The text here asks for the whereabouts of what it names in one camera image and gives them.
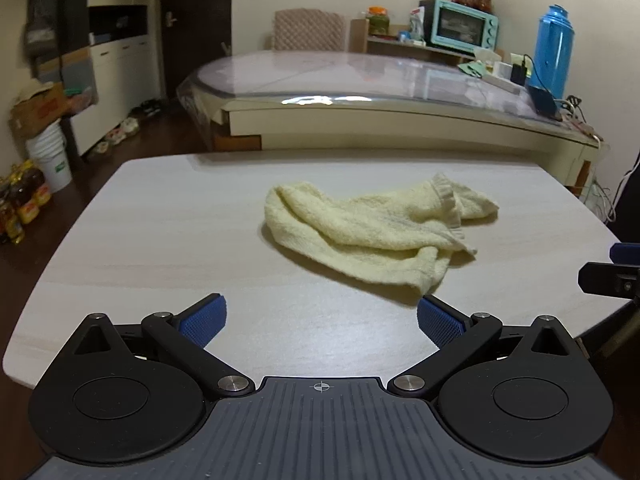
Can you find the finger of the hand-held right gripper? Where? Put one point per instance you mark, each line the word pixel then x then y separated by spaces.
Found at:
pixel 626 252
pixel 607 280

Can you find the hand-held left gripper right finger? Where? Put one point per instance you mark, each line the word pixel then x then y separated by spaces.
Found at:
pixel 440 322

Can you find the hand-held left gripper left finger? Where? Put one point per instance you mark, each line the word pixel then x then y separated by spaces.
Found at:
pixel 207 317

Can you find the pale yellow towel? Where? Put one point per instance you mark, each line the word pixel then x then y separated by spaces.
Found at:
pixel 350 230

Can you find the dark blue device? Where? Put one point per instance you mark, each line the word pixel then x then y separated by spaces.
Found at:
pixel 542 100

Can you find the row of shoes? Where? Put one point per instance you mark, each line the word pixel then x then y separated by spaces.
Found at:
pixel 120 132

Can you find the black charger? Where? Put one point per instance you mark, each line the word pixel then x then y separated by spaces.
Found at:
pixel 520 72

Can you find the white power strip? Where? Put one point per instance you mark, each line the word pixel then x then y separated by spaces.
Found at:
pixel 500 83

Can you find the glass-topped dining table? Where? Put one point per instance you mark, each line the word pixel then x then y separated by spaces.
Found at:
pixel 350 127

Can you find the blue thermos flask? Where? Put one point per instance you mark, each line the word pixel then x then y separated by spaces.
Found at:
pixel 551 50

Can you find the cluster of cooking oil bottles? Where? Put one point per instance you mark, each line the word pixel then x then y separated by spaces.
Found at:
pixel 22 200

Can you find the small white box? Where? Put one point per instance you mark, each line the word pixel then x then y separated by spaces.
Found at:
pixel 502 71

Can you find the white plastic bucket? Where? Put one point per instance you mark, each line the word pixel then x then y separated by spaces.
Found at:
pixel 50 157

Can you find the green cloth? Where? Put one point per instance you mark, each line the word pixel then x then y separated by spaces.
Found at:
pixel 471 69

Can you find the white cabinet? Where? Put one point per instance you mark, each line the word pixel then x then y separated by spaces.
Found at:
pixel 117 75

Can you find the cardboard box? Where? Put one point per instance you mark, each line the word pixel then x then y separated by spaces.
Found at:
pixel 40 110

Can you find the teal toaster oven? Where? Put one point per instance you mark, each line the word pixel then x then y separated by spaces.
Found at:
pixel 457 27

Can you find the dark wooden door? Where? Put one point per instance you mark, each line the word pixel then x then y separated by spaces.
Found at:
pixel 195 25

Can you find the white and red packet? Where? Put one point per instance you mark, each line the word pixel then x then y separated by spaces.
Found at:
pixel 416 25

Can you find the quilted pink chair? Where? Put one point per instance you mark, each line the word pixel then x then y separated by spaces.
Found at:
pixel 309 30

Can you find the orange-lidded green jar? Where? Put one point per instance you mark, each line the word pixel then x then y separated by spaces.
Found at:
pixel 378 22

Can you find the tall dark cabinet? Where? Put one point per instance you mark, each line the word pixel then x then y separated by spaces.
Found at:
pixel 70 5

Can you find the grey hanging bag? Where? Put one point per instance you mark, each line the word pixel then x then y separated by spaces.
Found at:
pixel 42 17

